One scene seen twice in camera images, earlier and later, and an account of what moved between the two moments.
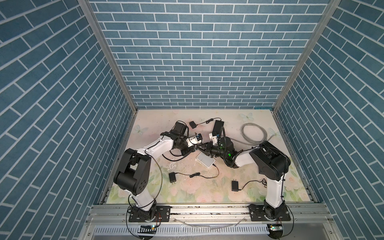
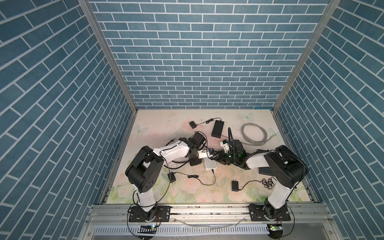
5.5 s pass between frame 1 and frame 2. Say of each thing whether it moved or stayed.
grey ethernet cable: stayed
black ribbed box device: stayed
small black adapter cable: stayed
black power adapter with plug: stayed
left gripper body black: moved
